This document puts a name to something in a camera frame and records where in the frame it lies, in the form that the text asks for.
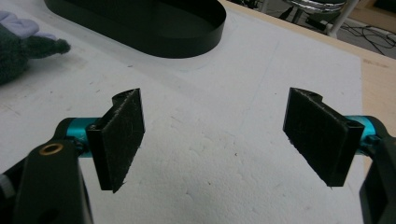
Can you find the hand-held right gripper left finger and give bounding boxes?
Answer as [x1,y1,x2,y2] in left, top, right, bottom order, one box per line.
[54,88,146,194]

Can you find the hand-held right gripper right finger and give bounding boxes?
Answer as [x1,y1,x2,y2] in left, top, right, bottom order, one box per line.
[282,87,396,188]

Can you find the black oval tray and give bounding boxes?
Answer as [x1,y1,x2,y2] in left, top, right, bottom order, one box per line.
[43,0,227,59]

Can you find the dark green plush toy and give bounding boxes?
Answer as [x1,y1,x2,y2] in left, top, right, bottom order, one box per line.
[0,10,72,86]

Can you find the white foam mat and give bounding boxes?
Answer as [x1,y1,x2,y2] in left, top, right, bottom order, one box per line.
[0,0,365,224]

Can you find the white metal stand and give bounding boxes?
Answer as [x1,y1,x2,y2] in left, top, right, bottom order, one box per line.
[326,0,361,39]

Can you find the chrome round base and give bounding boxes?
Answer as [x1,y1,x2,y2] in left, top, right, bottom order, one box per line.
[285,0,347,15]

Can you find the black cables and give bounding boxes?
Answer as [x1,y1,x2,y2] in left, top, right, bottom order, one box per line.
[341,21,396,56]

